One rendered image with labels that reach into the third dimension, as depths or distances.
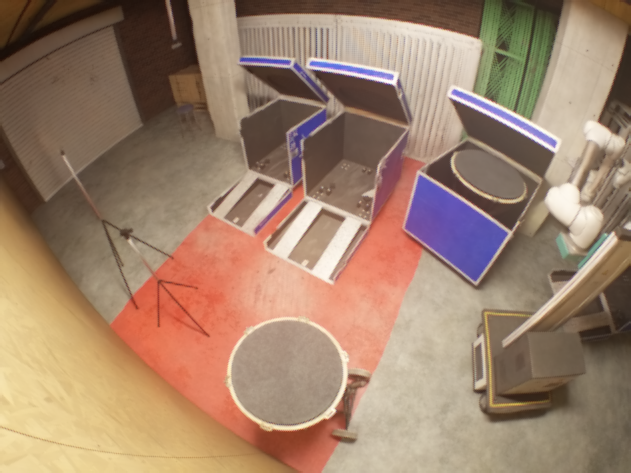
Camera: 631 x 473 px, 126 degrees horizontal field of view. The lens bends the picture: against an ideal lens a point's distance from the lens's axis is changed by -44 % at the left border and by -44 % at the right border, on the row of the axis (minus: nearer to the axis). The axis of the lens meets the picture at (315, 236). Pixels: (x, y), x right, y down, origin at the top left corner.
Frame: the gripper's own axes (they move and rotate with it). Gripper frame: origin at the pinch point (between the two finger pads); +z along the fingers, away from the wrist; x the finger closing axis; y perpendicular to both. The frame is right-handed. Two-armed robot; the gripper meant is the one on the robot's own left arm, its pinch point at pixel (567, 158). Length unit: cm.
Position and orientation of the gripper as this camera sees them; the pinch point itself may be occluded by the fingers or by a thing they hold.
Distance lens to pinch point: 266.8
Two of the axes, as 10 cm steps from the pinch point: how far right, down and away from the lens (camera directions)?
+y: -6.2, -0.1, -7.9
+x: -4.5, 8.3, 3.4
